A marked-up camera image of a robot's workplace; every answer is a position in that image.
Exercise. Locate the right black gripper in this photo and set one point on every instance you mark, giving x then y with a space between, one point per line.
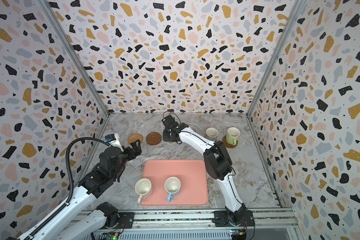
170 132

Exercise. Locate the cream mug grey handle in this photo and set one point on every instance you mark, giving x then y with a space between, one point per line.
211 134

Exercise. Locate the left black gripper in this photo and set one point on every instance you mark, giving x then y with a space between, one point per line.
129 149

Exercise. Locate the aluminium mounting rail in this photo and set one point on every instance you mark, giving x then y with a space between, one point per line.
270 224

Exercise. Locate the circuit board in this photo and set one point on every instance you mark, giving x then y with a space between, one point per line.
112 235
238 234

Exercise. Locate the cream mug pink handle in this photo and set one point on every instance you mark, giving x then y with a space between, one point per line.
144 189

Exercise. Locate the light green mug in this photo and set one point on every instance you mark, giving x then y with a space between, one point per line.
232 136

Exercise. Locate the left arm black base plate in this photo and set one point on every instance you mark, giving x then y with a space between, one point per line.
123 220

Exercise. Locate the pink rectangular tray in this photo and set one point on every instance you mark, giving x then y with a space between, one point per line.
192 175

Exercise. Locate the dark brown wooden coaster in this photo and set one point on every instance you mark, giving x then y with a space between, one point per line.
153 138

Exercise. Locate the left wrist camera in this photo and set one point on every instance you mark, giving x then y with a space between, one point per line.
114 140

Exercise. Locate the woven rattan coaster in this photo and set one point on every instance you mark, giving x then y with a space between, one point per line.
134 137

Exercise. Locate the cream mug blue handle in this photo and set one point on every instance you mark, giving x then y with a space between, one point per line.
172 187

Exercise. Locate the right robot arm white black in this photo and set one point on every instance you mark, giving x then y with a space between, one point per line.
219 167

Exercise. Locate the right circuit board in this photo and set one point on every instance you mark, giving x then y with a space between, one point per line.
238 234

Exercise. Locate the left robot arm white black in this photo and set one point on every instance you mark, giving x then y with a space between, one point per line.
55 225

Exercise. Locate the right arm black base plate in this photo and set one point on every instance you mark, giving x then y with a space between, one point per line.
240 219

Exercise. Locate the left circuit board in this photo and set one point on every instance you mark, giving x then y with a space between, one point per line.
112 235

